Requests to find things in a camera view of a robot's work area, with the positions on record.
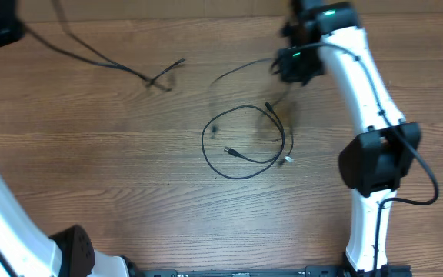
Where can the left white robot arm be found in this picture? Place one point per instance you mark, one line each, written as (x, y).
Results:
(24, 249)

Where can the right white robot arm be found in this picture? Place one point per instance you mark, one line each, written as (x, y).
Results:
(330, 39)

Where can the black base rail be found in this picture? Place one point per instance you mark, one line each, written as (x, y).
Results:
(308, 271)

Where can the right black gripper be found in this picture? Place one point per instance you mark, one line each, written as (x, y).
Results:
(281, 65)

